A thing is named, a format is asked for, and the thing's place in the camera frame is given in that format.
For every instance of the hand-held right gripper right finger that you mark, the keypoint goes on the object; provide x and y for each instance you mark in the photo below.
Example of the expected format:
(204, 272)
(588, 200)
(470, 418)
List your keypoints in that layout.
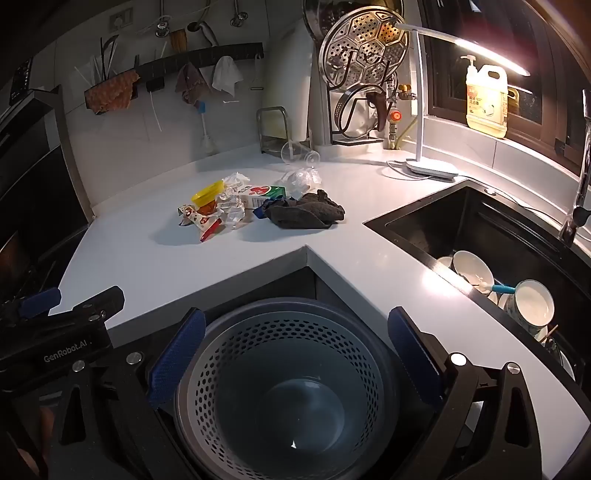
(413, 360)

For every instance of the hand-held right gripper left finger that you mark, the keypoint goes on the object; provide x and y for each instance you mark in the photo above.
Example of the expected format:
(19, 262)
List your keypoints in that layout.
(178, 360)

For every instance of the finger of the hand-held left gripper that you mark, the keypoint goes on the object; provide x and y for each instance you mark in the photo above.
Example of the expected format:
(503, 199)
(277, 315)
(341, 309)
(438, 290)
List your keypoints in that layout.
(39, 302)
(101, 301)

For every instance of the grey perforated waste bin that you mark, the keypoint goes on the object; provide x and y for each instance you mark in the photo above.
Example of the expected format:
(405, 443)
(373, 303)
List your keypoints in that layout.
(277, 369)

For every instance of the red white snack wrapper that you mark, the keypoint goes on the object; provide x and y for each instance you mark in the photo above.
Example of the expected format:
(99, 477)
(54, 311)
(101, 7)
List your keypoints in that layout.
(198, 221)

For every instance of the yellow plastic lid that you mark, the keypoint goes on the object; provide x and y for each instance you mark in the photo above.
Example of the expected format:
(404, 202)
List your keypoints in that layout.
(207, 194)

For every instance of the clear plastic wrapper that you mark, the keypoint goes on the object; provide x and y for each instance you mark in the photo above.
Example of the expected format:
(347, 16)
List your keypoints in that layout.
(231, 210)

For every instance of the blue plastic scrap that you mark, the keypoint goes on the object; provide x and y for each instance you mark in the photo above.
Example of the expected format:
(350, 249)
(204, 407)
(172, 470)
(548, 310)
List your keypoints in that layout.
(264, 211)

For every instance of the dark brown cloth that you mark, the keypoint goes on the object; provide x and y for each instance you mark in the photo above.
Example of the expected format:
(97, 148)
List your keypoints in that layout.
(304, 212)

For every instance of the clear plastic bag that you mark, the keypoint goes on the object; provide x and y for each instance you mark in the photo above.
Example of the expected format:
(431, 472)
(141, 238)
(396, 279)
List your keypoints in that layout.
(300, 180)

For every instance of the white bowl with blue pattern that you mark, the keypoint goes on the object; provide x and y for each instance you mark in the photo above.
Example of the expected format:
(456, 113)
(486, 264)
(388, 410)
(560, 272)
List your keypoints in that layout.
(471, 272)
(531, 307)

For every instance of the black range hood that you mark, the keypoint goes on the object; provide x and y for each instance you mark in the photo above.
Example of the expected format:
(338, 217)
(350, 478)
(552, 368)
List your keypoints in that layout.
(27, 184)

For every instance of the orange peel scrap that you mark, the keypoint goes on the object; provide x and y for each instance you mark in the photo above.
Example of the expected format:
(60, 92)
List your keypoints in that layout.
(207, 208)

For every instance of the black kitchen sink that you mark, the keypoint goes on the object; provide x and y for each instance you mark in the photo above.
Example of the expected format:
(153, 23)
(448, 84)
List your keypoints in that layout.
(461, 226)

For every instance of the green white carton box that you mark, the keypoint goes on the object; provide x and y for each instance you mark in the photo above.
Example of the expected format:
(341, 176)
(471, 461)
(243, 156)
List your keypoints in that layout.
(261, 194)

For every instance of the white plastic strip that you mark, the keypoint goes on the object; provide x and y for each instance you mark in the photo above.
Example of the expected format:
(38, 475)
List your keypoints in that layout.
(156, 113)

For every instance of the orange dish cloth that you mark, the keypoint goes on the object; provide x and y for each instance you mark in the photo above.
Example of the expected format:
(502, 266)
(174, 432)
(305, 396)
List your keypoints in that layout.
(111, 92)

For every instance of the blue white bottle brush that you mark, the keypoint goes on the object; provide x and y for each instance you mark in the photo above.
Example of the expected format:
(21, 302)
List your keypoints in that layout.
(201, 108)

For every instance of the small black control panel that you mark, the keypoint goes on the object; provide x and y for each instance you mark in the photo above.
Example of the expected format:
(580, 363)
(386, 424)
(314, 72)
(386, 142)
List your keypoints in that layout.
(21, 76)

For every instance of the clear plastic cup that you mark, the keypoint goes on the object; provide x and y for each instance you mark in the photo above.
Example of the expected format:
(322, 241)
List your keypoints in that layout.
(300, 154)

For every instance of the brown grey rag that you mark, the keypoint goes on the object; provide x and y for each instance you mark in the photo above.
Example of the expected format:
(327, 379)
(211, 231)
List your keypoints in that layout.
(191, 83)

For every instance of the black and white sticks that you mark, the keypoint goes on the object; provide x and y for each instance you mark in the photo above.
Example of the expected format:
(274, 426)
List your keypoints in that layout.
(104, 60)

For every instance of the gas pipe with red valve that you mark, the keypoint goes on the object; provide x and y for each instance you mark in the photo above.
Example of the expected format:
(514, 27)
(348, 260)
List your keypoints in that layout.
(395, 116)

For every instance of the white desk lamp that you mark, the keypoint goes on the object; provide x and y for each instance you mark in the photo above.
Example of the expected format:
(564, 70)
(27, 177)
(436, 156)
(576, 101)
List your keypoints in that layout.
(421, 115)

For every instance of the steel faucet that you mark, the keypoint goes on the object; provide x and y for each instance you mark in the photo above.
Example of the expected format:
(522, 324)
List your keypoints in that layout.
(582, 175)

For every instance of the steel board rack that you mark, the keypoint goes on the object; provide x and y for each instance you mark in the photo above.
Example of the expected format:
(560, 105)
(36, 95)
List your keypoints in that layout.
(272, 109)

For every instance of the white cloth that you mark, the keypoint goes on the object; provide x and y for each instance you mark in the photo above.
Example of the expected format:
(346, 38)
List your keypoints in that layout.
(226, 74)

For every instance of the yellow detergent pump bottle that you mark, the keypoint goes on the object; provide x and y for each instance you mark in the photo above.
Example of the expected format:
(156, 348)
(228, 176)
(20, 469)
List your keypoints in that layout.
(485, 101)

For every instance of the white hanging peeler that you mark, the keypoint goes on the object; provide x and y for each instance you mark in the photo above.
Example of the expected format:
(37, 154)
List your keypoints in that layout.
(257, 81)

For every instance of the hanging yellow brush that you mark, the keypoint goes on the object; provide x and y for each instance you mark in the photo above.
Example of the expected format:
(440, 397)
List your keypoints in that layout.
(178, 40)

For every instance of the steel suction hook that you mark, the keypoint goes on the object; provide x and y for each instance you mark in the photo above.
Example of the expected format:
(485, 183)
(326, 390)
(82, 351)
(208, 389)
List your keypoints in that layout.
(238, 17)
(161, 28)

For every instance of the white cutting board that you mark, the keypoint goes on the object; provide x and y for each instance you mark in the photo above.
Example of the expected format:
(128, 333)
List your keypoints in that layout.
(286, 83)

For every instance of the hanging steel ladle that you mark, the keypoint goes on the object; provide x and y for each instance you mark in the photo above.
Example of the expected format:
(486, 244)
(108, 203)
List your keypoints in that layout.
(208, 32)

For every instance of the steel perforated steamer plate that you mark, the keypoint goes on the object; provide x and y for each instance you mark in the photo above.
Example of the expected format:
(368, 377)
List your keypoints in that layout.
(364, 46)

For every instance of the steel steamer pot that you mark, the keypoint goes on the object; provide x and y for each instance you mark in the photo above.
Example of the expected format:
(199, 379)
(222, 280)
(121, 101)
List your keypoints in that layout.
(323, 14)

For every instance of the dark window frame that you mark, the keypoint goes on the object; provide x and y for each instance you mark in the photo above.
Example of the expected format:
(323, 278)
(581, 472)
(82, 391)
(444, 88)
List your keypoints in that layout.
(443, 99)

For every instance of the black wall hook rail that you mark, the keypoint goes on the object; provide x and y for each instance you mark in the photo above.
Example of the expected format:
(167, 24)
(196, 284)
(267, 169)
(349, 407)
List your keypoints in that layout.
(207, 55)

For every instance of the wall power outlet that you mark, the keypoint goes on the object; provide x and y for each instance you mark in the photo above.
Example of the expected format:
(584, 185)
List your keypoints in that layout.
(119, 21)

